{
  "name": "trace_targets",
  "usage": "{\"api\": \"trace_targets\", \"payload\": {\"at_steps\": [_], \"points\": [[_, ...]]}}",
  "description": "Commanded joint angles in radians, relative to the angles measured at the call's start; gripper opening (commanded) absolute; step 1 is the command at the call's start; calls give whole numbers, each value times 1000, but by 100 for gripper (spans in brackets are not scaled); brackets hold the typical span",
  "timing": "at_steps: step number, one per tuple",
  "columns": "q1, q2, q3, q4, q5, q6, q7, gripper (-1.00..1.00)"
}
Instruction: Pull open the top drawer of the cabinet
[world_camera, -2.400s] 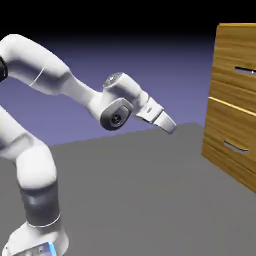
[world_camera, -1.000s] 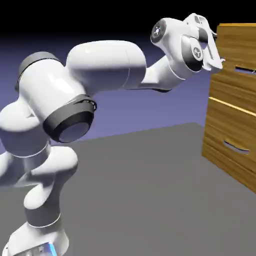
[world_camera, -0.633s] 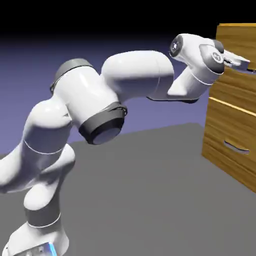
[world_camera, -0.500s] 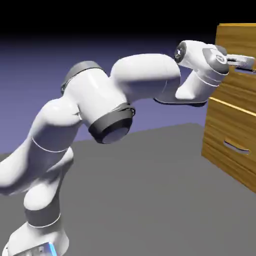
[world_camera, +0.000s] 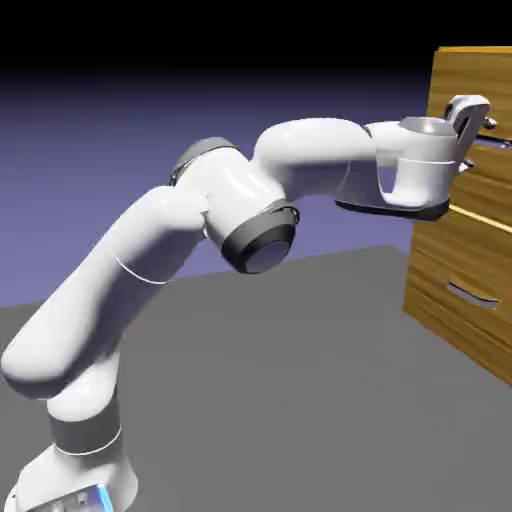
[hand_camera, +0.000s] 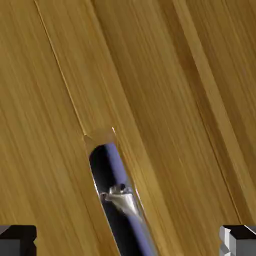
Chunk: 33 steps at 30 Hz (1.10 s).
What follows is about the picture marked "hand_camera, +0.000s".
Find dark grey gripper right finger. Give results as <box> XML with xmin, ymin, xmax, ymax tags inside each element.
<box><xmin>218</xmin><ymin>223</ymin><xmax>256</xmax><ymax>256</ymax></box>

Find light wood cabinet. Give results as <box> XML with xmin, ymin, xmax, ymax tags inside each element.
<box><xmin>172</xmin><ymin>0</ymin><xmax>256</xmax><ymax>228</ymax></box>

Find light wood drawer front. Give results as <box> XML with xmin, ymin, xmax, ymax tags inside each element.
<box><xmin>0</xmin><ymin>0</ymin><xmax>242</xmax><ymax>256</ymax></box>

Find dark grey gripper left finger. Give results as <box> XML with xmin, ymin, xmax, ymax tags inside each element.
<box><xmin>0</xmin><ymin>224</ymin><xmax>38</xmax><ymax>256</ymax></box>

